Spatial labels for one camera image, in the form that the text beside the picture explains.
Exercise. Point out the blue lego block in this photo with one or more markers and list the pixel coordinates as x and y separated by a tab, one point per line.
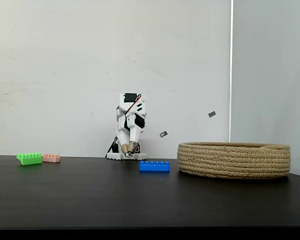
154	167

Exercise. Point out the white vertical corner strip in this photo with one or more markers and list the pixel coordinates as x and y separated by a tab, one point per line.
231	70

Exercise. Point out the pink lego block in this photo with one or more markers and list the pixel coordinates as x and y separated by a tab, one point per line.
51	158

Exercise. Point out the green lego block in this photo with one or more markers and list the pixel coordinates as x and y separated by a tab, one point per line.
30	160

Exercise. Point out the grey tape piece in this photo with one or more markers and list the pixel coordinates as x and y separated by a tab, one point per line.
212	114
163	134

